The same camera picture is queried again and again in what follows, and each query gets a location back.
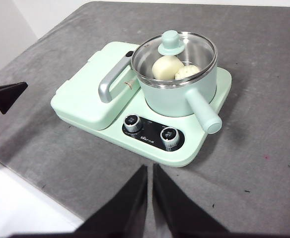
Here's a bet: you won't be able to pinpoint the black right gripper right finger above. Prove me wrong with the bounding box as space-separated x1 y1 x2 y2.
152 163 237 238

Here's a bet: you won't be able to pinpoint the plain white steamed bun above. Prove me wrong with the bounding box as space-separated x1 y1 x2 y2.
151 55 185 81

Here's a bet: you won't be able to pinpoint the black control panel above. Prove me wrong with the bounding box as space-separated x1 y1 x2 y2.
122 114 186 152

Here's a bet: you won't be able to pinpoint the mint green grill cover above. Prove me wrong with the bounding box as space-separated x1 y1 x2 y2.
51 42 142 131

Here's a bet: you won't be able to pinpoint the silver control knob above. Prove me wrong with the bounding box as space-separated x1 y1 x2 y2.
160 126 181 149
123 114 144 133

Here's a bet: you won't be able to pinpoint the silver grill cover handle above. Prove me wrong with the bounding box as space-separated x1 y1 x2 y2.
98 50 135 104

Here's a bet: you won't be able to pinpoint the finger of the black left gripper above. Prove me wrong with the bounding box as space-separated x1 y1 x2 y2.
0 81 29 115

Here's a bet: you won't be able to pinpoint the glass pot lid green knob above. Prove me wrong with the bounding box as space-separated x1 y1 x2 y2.
131 30 217 83

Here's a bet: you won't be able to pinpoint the mint green pot with handle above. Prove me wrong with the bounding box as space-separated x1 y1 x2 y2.
131 37 223 135

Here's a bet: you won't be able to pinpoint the twisted white bun green dots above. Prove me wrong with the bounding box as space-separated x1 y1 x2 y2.
174 64 201 81

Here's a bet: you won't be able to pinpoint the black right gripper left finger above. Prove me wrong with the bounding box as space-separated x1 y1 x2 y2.
75 164 149 238

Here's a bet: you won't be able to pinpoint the mint green breakfast maker base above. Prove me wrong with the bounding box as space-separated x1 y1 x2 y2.
50 41 233 168

